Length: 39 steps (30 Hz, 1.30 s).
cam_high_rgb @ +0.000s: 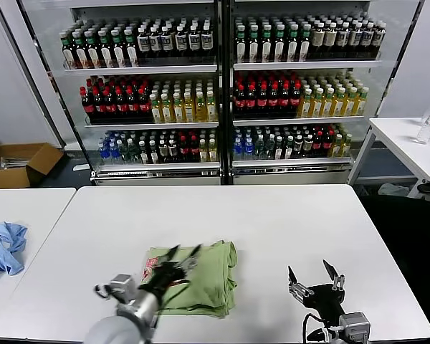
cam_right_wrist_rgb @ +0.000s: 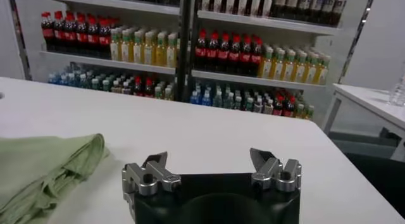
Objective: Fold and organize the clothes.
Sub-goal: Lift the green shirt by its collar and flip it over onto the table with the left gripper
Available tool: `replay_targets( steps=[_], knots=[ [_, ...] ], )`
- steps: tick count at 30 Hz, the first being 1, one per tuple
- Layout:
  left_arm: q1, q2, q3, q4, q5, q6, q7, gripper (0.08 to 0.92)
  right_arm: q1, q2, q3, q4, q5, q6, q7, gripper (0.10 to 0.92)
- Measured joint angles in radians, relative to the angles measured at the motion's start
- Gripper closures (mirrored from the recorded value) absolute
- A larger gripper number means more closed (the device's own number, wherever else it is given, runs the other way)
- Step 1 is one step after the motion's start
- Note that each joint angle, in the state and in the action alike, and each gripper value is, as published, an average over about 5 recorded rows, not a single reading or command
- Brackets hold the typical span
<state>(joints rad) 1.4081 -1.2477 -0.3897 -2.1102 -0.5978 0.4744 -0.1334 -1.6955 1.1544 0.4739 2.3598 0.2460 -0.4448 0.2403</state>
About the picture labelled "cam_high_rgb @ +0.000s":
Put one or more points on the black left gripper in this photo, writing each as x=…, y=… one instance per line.
x=165, y=276

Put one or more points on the crumpled blue cloth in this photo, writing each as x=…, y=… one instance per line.
x=3, y=247

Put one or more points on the white flat floor plate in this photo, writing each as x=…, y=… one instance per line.
x=80, y=167

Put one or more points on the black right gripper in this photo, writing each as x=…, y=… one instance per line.
x=324, y=299

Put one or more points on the open brown cardboard box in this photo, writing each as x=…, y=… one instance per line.
x=39, y=157

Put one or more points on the white side table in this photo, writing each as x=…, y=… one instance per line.
x=397, y=132

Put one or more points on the glass door black frame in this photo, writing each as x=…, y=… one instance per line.
x=51, y=76
x=403, y=53

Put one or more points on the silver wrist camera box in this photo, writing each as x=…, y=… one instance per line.
x=354, y=324
x=122, y=286

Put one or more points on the grey silver left robot arm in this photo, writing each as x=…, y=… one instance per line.
x=111, y=331

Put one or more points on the grey metal rods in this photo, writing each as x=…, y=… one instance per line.
x=10, y=163

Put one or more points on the white drinks display shelf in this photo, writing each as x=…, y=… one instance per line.
x=147, y=69
x=308, y=65

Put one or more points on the green cap dark tea bottle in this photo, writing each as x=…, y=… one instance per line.
x=266, y=50
x=131, y=54
x=253, y=50
x=82, y=55
x=94, y=55
x=119, y=54
x=279, y=50
x=241, y=50
x=71, y=55
x=292, y=50
x=106, y=54
x=304, y=49

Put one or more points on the beige label dark bottle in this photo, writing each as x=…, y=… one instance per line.
x=297, y=147
x=172, y=152
x=330, y=38
x=162, y=152
x=319, y=39
x=307, y=147

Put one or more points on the white cap dark label bottle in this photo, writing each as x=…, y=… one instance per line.
x=194, y=41
x=355, y=37
x=367, y=37
x=380, y=36
x=181, y=42
x=167, y=43
x=343, y=37
x=207, y=41
x=155, y=43
x=143, y=43

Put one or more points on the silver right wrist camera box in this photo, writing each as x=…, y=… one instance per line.
x=354, y=324

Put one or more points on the blue water bottle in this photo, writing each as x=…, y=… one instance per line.
x=113, y=154
x=248, y=150
x=238, y=150
x=103, y=154

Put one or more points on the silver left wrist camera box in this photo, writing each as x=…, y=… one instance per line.
x=122, y=286

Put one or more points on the yellow tea bottle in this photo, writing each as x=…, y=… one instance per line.
x=349, y=104
x=337, y=146
x=200, y=112
x=339, y=104
x=211, y=111
x=202, y=152
x=317, y=105
x=306, y=105
x=189, y=112
x=360, y=103
x=178, y=112
x=328, y=105
x=211, y=151
x=347, y=145
x=167, y=113
x=156, y=113

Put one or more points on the dark tea bottle white label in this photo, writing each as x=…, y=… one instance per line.
x=152, y=153
x=287, y=149
x=143, y=153
x=278, y=149

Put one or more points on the light green polo shirt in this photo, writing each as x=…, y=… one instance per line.
x=215, y=279

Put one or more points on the clear green water bottle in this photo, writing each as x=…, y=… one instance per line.
x=133, y=153
x=123, y=153
x=258, y=149
x=268, y=149

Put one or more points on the grey crumpled bag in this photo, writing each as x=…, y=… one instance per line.
x=392, y=189

